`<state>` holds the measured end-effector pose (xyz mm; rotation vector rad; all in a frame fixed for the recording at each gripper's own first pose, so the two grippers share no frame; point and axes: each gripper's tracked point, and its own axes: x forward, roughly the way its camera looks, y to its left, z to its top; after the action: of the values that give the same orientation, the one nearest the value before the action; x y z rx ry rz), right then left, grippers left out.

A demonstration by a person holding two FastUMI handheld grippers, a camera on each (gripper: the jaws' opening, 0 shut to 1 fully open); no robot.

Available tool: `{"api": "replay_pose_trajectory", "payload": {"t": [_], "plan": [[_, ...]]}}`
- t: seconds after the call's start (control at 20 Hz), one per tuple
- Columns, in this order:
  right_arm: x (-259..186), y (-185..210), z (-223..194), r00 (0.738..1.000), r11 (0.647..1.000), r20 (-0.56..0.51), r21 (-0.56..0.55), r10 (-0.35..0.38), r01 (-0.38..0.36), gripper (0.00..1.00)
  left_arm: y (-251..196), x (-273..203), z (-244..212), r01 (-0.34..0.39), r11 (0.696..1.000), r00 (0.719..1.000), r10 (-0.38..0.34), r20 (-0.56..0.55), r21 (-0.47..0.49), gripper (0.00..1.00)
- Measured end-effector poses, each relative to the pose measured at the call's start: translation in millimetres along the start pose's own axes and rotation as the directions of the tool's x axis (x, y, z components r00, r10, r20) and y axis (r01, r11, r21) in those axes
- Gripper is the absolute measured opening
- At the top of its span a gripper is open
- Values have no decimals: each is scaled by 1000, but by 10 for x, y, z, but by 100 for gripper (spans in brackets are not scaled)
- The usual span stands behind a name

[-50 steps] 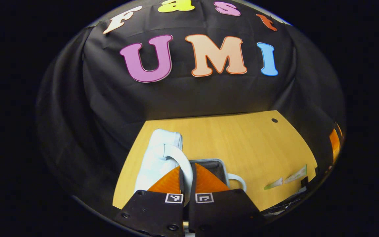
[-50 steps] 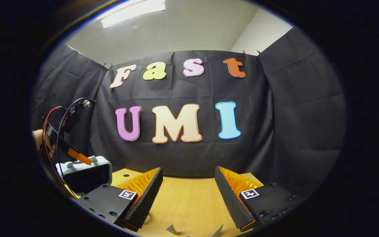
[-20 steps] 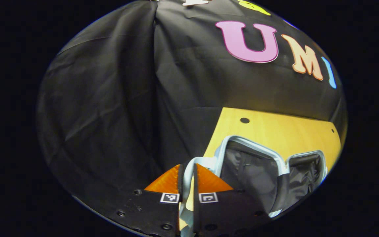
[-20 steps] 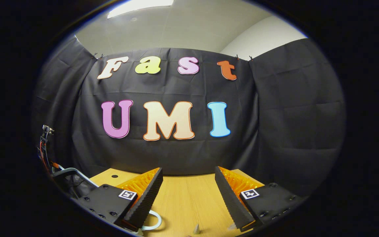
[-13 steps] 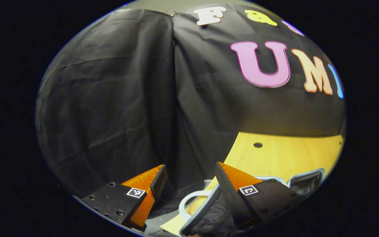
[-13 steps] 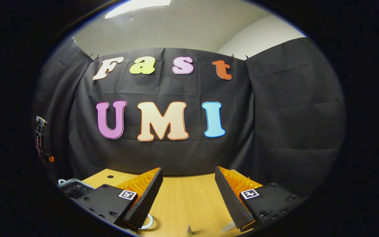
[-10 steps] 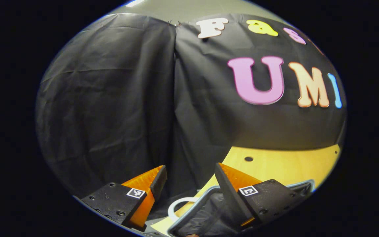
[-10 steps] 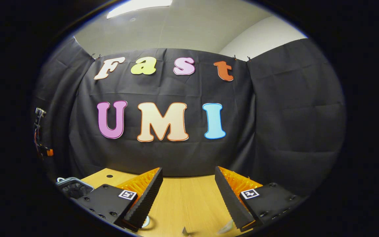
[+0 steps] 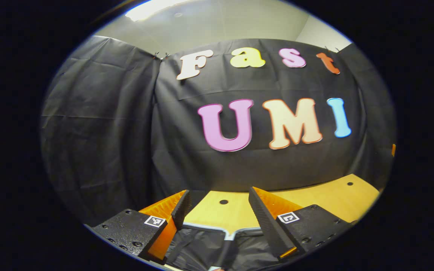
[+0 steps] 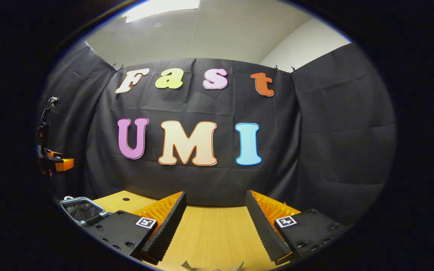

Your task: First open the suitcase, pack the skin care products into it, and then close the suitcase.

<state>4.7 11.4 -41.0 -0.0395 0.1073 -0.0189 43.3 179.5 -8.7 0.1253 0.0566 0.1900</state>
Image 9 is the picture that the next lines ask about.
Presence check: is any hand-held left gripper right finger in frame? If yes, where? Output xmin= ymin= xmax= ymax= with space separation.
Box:
xmin=248 ymin=186 xmax=353 ymax=263

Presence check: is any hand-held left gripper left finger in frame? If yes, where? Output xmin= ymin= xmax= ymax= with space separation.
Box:
xmin=85 ymin=189 xmax=192 ymax=264

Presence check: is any white suitcase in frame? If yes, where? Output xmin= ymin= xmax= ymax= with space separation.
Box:
xmin=162 ymin=221 xmax=291 ymax=271

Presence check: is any black backdrop cloth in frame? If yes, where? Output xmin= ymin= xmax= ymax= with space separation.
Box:
xmin=40 ymin=35 xmax=397 ymax=228

